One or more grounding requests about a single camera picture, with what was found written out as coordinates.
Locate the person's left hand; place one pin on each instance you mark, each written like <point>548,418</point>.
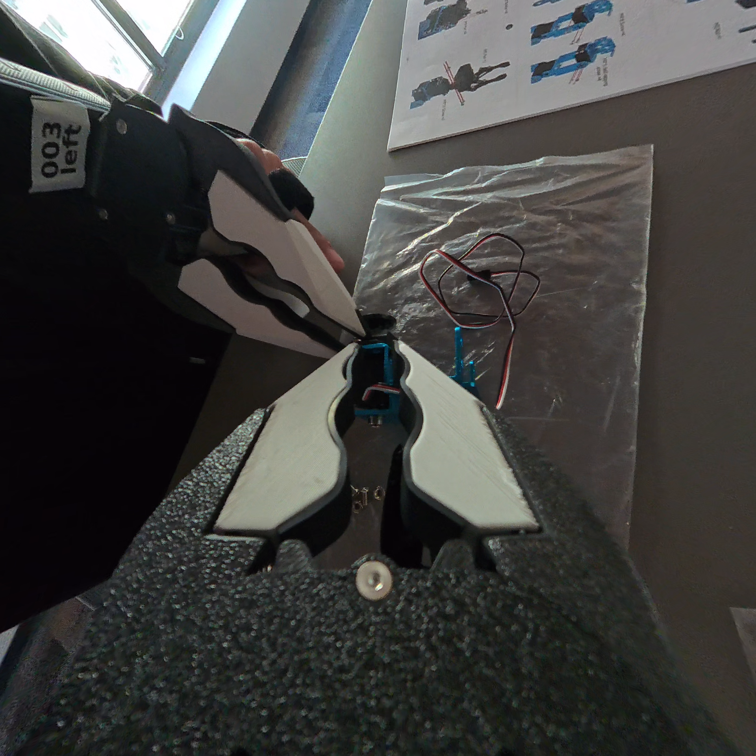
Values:
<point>266,156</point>

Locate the grey desk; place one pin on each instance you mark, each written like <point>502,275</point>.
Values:
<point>697,295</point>

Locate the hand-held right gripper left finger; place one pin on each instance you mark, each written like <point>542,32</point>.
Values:
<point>283,466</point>

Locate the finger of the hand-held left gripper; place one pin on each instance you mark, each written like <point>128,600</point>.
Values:
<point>236,301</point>
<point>260,230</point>

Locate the cluster of small screws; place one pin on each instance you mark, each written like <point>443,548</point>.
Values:
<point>363,497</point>

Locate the clear plastic bag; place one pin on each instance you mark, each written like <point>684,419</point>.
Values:
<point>579,236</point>

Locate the black servo with blue bracket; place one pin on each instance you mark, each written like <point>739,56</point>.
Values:
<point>378,366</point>

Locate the window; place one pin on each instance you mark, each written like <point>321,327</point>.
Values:
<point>106,35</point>

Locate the open instruction manual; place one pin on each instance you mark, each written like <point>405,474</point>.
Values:
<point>531,88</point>

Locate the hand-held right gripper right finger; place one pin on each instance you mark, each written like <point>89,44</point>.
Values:
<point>466,466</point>

